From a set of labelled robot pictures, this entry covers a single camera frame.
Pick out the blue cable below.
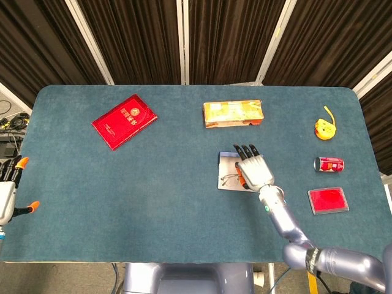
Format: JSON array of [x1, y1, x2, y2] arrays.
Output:
[[273, 266, 292, 291], [110, 262, 119, 294]]

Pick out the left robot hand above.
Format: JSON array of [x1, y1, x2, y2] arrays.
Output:
[[0, 156, 41, 226]]

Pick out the red soda can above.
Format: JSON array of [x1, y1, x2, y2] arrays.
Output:
[[313, 156, 345, 173]]

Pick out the red certificate book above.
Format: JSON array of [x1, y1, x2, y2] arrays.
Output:
[[91, 94, 159, 151]]

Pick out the dark brown curtain panel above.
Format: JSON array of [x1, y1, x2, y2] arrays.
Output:
[[78, 0, 182, 86], [188, 0, 287, 86], [265, 0, 392, 89], [0, 0, 107, 108], [358, 73, 392, 176]]

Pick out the yellow tape measure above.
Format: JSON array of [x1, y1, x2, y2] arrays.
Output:
[[314, 105, 338, 141]]

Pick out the black power box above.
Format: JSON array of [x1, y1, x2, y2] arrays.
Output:
[[0, 136, 21, 159]]

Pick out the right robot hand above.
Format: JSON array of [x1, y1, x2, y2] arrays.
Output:
[[233, 143, 275, 192]]

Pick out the black cable bundle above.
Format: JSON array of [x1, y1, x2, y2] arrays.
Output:
[[0, 111, 31, 133]]

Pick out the white table leg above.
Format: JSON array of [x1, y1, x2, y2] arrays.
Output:
[[268, 262, 276, 294]]

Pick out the blue felt table mat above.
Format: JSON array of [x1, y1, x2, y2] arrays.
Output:
[[0, 85, 385, 264]]

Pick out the red ink pad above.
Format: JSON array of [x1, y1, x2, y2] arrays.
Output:
[[307, 187, 350, 216]]

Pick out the white partition post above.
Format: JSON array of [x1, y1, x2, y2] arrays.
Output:
[[176, 0, 190, 86], [0, 81, 33, 116], [254, 0, 295, 86], [65, 0, 115, 86], [352, 50, 392, 99]]

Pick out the orange yellow carton box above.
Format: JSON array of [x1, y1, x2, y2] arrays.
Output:
[[202, 98, 265, 129]]

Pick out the grey-blue robot torso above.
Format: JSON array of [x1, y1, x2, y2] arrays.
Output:
[[122, 262, 255, 294]]

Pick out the white box with blue edge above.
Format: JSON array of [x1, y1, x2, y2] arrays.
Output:
[[217, 151, 265, 194]]

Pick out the wire-rim eyeglasses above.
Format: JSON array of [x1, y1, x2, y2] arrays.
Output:
[[220, 171, 245, 188]]

